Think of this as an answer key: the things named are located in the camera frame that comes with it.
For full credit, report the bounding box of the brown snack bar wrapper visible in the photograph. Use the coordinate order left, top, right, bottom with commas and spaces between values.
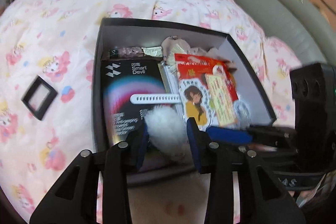
108, 47, 143, 59

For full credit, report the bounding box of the white perforated strap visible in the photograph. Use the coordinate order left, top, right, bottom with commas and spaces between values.
130, 94, 182, 105

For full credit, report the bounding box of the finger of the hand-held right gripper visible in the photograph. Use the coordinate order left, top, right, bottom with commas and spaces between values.
238, 145, 300, 170
207, 126, 298, 146

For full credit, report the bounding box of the pink printed blanket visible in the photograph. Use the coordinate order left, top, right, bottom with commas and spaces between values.
0, 0, 302, 224

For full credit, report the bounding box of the small black square frame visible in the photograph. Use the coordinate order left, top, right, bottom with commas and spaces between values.
21, 76, 58, 121

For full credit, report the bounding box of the cartoon girl sticker card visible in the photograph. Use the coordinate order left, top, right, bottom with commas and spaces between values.
178, 80, 218, 131

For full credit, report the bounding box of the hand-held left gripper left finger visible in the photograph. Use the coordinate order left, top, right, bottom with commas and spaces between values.
29, 123, 150, 224

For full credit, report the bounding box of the white blue patterned packet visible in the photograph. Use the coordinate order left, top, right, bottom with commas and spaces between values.
159, 63, 184, 119

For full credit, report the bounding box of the black package with rainbow circle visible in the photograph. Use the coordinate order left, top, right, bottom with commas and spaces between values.
101, 60, 184, 161

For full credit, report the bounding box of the black cardboard box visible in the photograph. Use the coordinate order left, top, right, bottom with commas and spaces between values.
91, 17, 277, 187

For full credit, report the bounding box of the small yellow-green sachet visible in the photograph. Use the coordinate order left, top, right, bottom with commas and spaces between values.
142, 46, 163, 58

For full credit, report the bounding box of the white fluffy pompom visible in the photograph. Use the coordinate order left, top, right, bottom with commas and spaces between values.
144, 106, 193, 161

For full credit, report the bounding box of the grey padded headboard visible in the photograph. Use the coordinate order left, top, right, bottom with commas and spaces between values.
215, 0, 336, 64

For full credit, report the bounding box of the red printed packet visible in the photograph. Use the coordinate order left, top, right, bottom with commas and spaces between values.
174, 53, 238, 98

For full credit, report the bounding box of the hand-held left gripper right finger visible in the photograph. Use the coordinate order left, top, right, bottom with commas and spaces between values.
186, 118, 306, 224

